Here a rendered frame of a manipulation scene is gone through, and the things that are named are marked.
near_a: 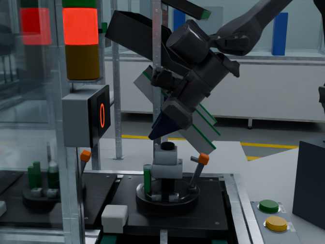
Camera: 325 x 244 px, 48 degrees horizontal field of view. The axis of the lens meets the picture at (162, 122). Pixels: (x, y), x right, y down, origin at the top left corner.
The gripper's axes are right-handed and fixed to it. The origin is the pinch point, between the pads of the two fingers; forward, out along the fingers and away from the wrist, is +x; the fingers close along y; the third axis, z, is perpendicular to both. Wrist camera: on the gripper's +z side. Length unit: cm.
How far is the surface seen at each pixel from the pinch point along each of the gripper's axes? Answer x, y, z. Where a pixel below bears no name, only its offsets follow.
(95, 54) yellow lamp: -5.9, 19.7, 16.4
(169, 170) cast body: 6.2, 2.1, -7.7
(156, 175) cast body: 9.0, 2.1, -6.5
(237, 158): 6, -55, -37
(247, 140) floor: 36, -343, -134
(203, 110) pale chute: -0.2, -48.0, -13.8
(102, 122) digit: 1.7, 18.6, 9.2
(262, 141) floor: 24, -342, -147
